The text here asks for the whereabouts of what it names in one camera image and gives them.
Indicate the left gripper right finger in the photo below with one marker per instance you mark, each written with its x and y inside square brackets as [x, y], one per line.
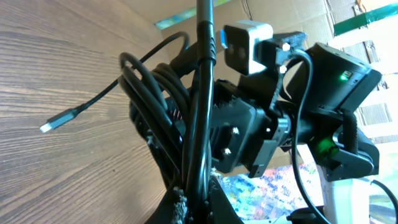
[221, 211]

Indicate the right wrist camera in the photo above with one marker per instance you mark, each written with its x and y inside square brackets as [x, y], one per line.
[253, 47]

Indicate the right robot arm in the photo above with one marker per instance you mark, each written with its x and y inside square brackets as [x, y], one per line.
[286, 96]

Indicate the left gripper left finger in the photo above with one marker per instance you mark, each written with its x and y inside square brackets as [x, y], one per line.
[172, 209]

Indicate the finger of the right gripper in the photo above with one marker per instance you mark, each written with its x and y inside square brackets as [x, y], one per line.
[166, 151]

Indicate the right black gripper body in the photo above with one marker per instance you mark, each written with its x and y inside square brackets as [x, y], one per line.
[242, 133]

